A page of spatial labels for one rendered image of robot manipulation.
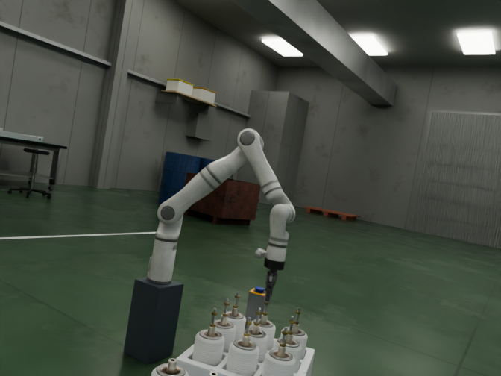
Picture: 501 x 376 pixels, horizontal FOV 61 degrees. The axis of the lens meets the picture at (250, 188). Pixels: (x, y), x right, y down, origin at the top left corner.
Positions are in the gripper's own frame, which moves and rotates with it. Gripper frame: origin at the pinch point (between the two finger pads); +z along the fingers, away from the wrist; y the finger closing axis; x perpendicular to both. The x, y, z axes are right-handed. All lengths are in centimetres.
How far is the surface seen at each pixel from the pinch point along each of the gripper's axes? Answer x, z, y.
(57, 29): 463, -231, 538
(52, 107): 457, -98, 549
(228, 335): 10.4, 12.1, -14.2
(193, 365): 17.7, 17.9, -29.5
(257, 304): 4.3, 7.8, 13.9
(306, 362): -17.5, 17.0, -10.0
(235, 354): 5.6, 12.1, -28.2
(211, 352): 13.3, 13.9, -26.5
